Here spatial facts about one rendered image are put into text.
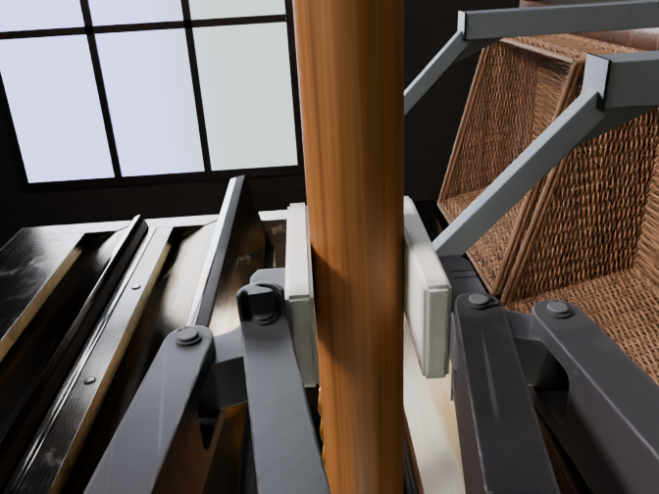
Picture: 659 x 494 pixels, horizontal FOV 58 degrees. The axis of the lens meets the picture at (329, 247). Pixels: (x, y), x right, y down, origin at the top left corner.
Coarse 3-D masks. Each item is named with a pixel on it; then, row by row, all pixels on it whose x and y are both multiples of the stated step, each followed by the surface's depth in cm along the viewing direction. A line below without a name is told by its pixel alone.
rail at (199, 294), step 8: (232, 184) 164; (224, 200) 154; (224, 208) 149; (224, 216) 144; (216, 232) 135; (216, 240) 131; (216, 248) 128; (208, 256) 125; (208, 264) 121; (208, 272) 118; (200, 280) 115; (200, 288) 112; (200, 296) 110; (192, 304) 108; (200, 304) 107; (192, 312) 105; (192, 320) 103
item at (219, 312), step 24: (240, 192) 156; (240, 216) 148; (240, 240) 141; (264, 240) 171; (216, 264) 120; (240, 264) 135; (216, 288) 111; (240, 288) 129; (216, 312) 106; (240, 408) 106; (240, 432) 102; (216, 456) 87; (240, 456) 99; (216, 480) 85
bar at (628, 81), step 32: (640, 0) 96; (480, 32) 94; (512, 32) 95; (544, 32) 95; (576, 32) 95; (448, 64) 97; (608, 64) 50; (640, 64) 50; (416, 96) 99; (608, 96) 51; (640, 96) 51; (576, 128) 53; (608, 128) 54; (544, 160) 54; (512, 192) 56; (480, 224) 57; (416, 480) 40
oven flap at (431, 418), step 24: (408, 336) 120; (408, 360) 114; (408, 384) 108; (432, 384) 106; (408, 408) 103; (432, 408) 101; (432, 432) 96; (456, 432) 94; (432, 456) 92; (456, 456) 91; (432, 480) 89; (456, 480) 87
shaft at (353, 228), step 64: (320, 0) 15; (384, 0) 15; (320, 64) 16; (384, 64) 16; (320, 128) 16; (384, 128) 16; (320, 192) 17; (384, 192) 17; (320, 256) 18; (384, 256) 18; (320, 320) 19; (384, 320) 19; (384, 384) 20; (384, 448) 21
